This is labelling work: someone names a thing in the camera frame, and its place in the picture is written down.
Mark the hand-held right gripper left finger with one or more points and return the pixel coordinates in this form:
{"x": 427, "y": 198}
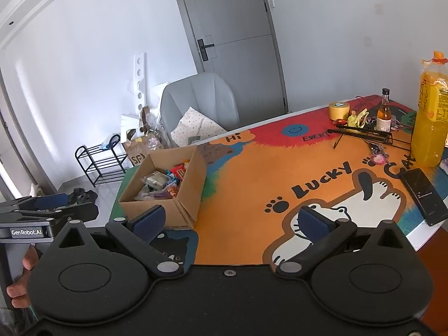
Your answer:
{"x": 150, "y": 222}

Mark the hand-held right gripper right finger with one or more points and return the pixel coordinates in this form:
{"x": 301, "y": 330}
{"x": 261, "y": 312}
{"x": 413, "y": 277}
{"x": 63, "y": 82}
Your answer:
{"x": 315, "y": 222}

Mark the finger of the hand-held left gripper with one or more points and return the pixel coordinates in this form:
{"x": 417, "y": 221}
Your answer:
{"x": 52, "y": 201}
{"x": 84, "y": 212}

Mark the pile of mixed snacks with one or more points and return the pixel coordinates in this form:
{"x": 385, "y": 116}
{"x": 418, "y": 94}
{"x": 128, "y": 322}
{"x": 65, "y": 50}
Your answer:
{"x": 157, "y": 182}

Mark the brown cardboard box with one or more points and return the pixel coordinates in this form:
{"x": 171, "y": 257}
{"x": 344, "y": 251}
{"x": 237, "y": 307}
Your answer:
{"x": 190, "y": 196}

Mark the person's left hand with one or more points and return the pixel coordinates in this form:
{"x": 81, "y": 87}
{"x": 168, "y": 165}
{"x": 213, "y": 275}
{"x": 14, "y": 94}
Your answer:
{"x": 17, "y": 292}

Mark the black metal shoe rack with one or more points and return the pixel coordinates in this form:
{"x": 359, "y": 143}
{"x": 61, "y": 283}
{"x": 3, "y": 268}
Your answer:
{"x": 105, "y": 163}

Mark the brown paper bag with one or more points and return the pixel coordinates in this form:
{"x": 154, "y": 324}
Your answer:
{"x": 134, "y": 154}

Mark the clear plastic wrapper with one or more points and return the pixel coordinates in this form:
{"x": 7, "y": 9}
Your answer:
{"x": 154, "y": 129}

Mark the bunch of keys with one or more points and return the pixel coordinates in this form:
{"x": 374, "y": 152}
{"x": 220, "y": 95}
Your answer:
{"x": 376, "y": 148}

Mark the white dotted pillow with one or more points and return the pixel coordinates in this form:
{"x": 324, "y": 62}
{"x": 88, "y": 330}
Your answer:
{"x": 196, "y": 126}

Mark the yellow plastic bag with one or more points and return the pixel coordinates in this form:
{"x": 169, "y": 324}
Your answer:
{"x": 357, "y": 119}

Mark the black phone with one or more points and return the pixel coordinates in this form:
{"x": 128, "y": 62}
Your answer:
{"x": 423, "y": 196}

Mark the yellow tape roll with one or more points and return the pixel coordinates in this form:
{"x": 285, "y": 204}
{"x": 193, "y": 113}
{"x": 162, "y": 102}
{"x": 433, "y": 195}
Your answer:
{"x": 338, "y": 111}

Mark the small glass bottle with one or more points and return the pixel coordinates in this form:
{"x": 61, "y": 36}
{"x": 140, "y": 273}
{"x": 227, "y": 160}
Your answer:
{"x": 384, "y": 119}

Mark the white foam board with holes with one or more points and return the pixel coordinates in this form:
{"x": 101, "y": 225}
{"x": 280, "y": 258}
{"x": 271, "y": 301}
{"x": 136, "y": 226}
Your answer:
{"x": 138, "y": 84}

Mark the grey padded chair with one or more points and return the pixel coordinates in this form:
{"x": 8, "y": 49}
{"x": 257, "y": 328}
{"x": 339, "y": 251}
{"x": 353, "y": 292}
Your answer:
{"x": 199, "y": 91}

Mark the large orange juice bottle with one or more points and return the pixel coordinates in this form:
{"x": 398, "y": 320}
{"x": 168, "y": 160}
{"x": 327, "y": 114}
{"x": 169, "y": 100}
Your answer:
{"x": 428, "y": 129}

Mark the grey door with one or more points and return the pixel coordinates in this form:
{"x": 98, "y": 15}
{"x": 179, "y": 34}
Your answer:
{"x": 238, "y": 14}

